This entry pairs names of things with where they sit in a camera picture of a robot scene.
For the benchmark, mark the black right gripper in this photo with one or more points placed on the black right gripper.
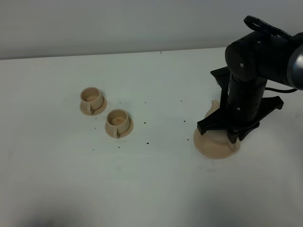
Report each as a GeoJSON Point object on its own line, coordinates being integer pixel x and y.
{"type": "Point", "coordinates": [245, 108]}

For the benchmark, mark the beige ceramic teapot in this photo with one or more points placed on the beige ceramic teapot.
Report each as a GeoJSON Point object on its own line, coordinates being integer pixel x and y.
{"type": "Point", "coordinates": [220, 137]}

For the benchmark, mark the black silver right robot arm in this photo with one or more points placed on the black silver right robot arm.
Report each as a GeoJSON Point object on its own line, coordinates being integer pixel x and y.
{"type": "Point", "coordinates": [251, 62]}

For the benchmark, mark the large beige teapot saucer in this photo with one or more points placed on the large beige teapot saucer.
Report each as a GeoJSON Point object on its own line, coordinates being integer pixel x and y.
{"type": "Point", "coordinates": [209, 149]}

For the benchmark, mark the near beige cup saucer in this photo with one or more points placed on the near beige cup saucer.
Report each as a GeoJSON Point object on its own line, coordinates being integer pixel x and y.
{"type": "Point", "coordinates": [127, 132]}

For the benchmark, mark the beige cup saucer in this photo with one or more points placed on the beige cup saucer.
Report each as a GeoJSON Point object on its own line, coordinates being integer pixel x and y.
{"type": "Point", "coordinates": [127, 132]}
{"type": "Point", "coordinates": [97, 111]}

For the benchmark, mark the near beige teacup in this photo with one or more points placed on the near beige teacup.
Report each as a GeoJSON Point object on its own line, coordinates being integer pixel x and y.
{"type": "Point", "coordinates": [117, 123]}

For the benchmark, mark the beige teacup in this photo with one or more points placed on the beige teacup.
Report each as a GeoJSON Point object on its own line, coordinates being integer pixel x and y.
{"type": "Point", "coordinates": [117, 123]}
{"type": "Point", "coordinates": [91, 99]}

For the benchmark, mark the far beige cup saucer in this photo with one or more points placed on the far beige cup saucer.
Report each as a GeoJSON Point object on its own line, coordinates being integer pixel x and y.
{"type": "Point", "coordinates": [97, 111]}

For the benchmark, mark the far beige teacup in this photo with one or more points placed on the far beige teacup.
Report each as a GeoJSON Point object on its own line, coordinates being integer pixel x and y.
{"type": "Point", "coordinates": [91, 99]}

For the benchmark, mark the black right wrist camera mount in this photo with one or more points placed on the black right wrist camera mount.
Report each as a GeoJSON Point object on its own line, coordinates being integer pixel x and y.
{"type": "Point", "coordinates": [222, 77]}

